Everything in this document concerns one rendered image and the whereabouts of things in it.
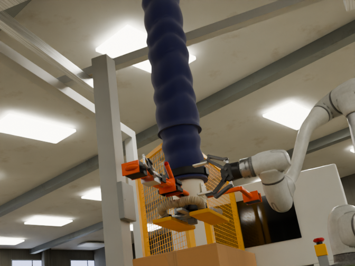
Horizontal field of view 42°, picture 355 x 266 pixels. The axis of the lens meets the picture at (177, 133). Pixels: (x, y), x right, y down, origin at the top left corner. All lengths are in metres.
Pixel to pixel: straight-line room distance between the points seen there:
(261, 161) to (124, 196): 1.95
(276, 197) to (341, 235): 0.35
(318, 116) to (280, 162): 0.42
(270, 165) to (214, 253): 0.43
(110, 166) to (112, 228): 0.51
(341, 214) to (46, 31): 4.29
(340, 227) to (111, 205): 2.08
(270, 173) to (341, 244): 0.47
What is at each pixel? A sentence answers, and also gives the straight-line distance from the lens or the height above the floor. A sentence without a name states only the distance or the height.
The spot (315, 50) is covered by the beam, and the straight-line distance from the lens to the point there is 6.70.
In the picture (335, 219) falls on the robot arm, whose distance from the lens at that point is 2.25.
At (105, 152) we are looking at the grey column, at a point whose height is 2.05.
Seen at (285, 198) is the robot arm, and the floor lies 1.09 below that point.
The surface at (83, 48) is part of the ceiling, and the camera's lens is 6.02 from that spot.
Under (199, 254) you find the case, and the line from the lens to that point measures 2.01.
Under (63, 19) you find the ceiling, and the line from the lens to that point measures 5.54.
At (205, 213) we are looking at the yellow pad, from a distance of 2.20.
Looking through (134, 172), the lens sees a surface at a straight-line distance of 1.82.
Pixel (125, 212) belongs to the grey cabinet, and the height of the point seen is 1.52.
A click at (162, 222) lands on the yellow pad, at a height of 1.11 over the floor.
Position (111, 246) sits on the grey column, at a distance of 3.75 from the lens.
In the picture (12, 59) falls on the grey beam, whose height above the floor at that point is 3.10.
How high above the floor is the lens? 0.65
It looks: 22 degrees up
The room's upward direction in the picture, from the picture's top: 8 degrees counter-clockwise
